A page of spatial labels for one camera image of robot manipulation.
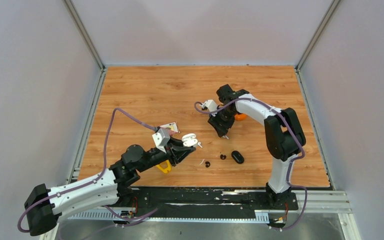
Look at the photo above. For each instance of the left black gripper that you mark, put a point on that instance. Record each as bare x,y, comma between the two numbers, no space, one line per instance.
176,151

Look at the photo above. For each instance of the yellow triangular plastic piece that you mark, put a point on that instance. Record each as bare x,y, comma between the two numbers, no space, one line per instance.
165,167

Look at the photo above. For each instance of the black earbud case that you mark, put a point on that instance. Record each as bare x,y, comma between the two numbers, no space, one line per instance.
237,157

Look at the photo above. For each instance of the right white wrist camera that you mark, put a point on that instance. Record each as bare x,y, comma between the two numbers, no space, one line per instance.
209,106

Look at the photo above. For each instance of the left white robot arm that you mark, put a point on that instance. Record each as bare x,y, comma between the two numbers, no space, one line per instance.
45,207

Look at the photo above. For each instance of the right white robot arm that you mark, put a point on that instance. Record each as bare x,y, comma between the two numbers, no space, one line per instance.
284,135

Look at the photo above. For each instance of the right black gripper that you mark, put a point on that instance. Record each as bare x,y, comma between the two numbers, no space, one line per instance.
222,128

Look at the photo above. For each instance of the white earbud charging case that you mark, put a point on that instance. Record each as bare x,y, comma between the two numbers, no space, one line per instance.
190,140

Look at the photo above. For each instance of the pink snack packet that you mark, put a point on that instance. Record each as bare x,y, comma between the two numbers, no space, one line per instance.
172,128

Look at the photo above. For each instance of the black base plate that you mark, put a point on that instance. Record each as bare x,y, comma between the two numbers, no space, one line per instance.
204,202

